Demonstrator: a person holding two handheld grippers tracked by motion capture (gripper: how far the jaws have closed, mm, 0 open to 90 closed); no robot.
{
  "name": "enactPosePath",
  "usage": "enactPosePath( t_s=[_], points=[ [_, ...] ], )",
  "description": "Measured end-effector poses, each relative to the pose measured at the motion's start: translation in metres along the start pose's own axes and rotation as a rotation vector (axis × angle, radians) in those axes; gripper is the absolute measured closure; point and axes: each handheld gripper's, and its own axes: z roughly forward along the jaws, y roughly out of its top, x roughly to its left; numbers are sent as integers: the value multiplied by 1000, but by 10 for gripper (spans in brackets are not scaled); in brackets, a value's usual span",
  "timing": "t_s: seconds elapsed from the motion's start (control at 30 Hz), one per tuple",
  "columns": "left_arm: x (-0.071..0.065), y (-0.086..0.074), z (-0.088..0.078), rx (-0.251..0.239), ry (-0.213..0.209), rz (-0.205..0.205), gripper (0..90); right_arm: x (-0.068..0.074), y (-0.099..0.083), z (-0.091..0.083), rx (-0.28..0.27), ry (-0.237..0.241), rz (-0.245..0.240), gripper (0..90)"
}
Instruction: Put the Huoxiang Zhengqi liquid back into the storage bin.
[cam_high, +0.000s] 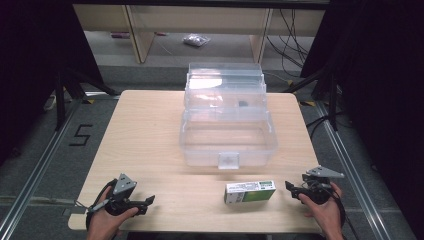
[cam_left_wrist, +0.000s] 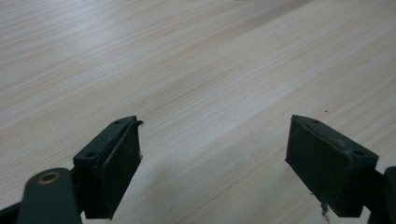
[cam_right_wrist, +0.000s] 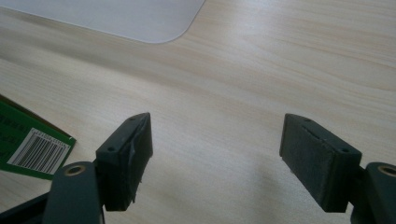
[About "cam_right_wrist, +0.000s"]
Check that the green box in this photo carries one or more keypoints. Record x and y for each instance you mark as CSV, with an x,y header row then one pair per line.
x,y
28,146

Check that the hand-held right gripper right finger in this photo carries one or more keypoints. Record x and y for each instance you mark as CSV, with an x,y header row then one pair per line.
x,y
317,165

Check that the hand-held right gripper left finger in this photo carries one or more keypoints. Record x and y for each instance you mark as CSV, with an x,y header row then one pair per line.
x,y
124,165

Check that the white mat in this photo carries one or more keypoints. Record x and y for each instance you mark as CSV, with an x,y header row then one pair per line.
x,y
109,15

